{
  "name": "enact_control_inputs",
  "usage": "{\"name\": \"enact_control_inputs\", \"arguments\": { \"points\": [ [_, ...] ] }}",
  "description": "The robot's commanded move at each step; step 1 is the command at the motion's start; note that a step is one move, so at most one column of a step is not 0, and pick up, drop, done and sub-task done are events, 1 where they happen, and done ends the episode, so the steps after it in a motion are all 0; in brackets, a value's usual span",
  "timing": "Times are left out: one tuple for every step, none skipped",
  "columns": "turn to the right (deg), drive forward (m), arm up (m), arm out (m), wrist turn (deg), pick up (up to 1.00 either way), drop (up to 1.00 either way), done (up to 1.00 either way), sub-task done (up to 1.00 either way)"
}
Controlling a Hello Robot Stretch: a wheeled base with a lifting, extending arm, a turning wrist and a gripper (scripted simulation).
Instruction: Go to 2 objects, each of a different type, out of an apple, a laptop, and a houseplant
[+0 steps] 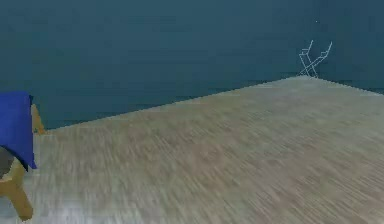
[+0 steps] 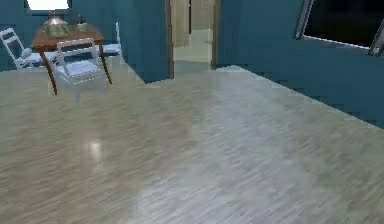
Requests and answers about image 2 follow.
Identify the small green houseplant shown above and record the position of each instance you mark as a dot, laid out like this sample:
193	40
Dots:
81	24

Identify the white slatted chair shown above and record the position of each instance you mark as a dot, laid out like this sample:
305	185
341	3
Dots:
20	55
111	48
78	68

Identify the brown wooden table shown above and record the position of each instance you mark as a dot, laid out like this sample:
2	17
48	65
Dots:
66	39

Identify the bright window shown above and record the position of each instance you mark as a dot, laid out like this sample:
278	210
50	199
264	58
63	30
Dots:
47	4

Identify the brown door frame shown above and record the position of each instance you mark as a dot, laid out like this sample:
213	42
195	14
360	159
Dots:
170	40

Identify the dark window with grey frame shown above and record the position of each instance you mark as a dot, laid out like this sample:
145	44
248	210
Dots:
343	21

